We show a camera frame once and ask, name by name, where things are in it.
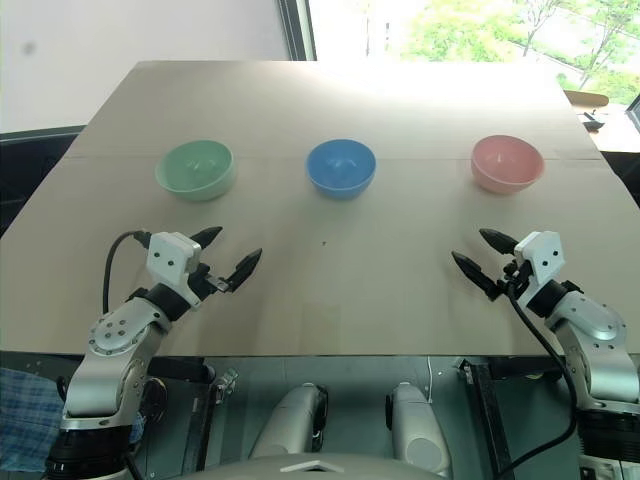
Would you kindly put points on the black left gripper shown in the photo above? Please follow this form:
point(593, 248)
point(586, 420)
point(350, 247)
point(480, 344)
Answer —
point(202, 282)

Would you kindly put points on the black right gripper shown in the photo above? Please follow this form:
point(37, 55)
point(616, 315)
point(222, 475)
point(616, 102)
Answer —
point(515, 280)

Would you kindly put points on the green bowl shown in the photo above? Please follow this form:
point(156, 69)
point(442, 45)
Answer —
point(197, 187)

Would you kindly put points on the red bowl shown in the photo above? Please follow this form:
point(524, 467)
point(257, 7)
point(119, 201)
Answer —
point(505, 184)

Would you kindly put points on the brown cardboard table sheet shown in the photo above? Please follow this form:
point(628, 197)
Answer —
point(350, 280)

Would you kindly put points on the blue bowl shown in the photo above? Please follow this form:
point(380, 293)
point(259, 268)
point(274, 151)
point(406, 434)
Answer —
point(340, 185)

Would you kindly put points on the metal table clamp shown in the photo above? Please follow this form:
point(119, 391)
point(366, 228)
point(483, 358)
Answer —
point(227, 385)

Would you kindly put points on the black table leg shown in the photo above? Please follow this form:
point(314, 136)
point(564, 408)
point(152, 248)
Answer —
point(487, 420)

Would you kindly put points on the small black object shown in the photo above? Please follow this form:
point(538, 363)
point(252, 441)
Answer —
point(595, 120)

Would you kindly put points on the silver left robot leg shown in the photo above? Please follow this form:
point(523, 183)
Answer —
point(292, 420)

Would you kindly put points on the silver robot leg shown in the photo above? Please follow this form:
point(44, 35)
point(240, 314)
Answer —
point(292, 420)
point(417, 425)

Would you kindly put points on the silver right robot leg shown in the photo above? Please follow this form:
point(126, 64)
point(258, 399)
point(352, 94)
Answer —
point(417, 425)

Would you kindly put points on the flat cardboard box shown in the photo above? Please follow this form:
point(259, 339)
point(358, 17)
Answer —
point(585, 97)

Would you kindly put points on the dark furniture piece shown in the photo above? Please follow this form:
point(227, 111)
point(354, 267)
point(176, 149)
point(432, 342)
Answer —
point(30, 170)

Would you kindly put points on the grey robot torso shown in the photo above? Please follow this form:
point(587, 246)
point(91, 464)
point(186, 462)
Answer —
point(320, 467)

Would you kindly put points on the blue plaid cloth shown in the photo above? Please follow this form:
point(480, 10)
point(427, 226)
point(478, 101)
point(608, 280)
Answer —
point(25, 415)

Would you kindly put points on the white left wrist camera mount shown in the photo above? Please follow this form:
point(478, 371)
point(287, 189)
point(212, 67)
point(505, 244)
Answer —
point(172, 257)

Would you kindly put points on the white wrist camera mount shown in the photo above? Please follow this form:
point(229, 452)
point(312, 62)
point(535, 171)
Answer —
point(542, 255)
point(172, 257)

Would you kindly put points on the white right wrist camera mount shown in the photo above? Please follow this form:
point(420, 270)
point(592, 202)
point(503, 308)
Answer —
point(542, 255)

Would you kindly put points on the dark window frame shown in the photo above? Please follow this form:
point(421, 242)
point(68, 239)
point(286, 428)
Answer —
point(297, 30)

